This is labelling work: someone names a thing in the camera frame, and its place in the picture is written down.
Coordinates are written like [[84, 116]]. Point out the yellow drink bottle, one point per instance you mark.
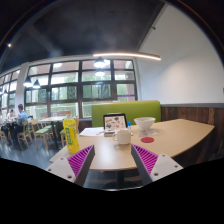
[[71, 136]]

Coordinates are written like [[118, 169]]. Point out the green upholstered bench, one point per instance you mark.
[[140, 110]]

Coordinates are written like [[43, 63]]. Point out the hanging pendant lamps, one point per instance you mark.
[[99, 62]]

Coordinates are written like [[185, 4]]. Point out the black-framed tablet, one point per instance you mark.
[[115, 122]]

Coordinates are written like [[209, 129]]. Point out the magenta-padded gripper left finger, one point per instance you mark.
[[63, 168]]

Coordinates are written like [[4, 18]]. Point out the white paper sheets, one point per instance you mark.
[[91, 132]]

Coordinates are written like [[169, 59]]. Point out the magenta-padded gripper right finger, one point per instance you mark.
[[163, 166]]

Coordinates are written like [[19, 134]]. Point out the white bowl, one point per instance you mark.
[[144, 122]]

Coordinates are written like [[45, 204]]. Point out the small blue-capped bottle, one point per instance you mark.
[[129, 126]]

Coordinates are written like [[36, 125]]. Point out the wooden dining table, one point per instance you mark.
[[51, 119]]

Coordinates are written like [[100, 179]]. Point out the flat round red coaster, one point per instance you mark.
[[147, 140]]

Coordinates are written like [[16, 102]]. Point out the white mug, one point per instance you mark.
[[124, 136]]

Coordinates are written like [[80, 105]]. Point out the small dark box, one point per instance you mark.
[[109, 133]]

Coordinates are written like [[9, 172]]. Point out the dark-framed window wall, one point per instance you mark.
[[66, 78]]

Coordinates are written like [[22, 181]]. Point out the long linear ceiling light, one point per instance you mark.
[[133, 55]]

